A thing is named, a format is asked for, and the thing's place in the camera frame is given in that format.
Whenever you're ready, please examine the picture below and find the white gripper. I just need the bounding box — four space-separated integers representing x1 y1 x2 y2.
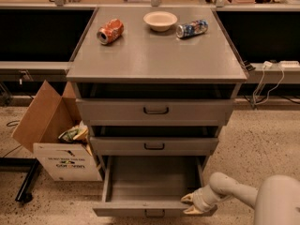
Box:
181 185 221 215

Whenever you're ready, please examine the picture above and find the grey bottom drawer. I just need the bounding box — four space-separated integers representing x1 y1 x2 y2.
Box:
94 156 203 218

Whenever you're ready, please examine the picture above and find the grey drawer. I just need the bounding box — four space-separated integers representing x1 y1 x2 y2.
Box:
90 137 218 156
94 156 203 218
76 98 233 127

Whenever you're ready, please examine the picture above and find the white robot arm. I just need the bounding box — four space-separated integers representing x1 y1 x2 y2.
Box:
181 172 300 225

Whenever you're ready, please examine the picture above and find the grey middle drawer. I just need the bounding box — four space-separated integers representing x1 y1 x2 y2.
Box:
90 137 218 156

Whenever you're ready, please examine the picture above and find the grey drawer cabinet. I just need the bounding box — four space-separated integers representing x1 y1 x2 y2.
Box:
66 6 248 173

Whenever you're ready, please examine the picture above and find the grey top drawer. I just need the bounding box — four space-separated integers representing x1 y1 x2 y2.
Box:
76 98 233 127

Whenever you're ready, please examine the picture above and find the crumpled trash in box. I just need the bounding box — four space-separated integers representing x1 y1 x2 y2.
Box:
58 122 88 143

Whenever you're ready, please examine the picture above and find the black metal stand leg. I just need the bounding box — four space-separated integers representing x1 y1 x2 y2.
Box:
0 157 41 203

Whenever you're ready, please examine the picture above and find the cardboard trash box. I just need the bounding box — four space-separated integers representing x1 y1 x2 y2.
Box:
12 82 102 181

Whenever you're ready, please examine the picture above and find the white power strip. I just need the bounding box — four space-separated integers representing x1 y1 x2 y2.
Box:
279 61 300 68

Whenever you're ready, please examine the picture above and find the blue white soda can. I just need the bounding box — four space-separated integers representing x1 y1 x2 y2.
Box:
176 20 208 38

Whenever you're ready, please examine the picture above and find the crushed orange soda can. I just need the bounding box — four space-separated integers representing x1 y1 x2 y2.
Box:
97 19 124 45

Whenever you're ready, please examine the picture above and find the long grey workbench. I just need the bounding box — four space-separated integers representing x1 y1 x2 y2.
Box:
0 0 300 84

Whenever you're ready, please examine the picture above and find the white power adapter cable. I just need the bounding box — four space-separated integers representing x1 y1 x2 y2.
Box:
251 60 286 107

